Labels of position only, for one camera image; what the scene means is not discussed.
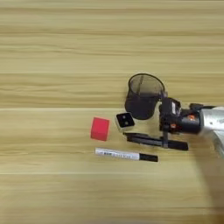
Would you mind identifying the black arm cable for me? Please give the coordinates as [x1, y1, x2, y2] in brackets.
[189, 102, 216, 111]

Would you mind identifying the small black box white label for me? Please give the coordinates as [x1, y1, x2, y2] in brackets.
[158, 96, 183, 123]

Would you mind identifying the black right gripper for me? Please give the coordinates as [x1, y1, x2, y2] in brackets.
[123, 89, 203, 150]

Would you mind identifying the black marker pen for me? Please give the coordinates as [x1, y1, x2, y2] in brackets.
[126, 134, 190, 151]

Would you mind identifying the white marker black cap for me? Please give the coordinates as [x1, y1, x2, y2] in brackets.
[94, 147, 159, 164]

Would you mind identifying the red cube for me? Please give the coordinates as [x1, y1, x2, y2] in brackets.
[89, 115, 111, 143]

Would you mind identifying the small black white cube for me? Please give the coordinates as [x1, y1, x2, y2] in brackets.
[114, 111, 137, 133]

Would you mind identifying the black mesh pen cup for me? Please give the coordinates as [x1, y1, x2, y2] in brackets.
[124, 72, 167, 121]

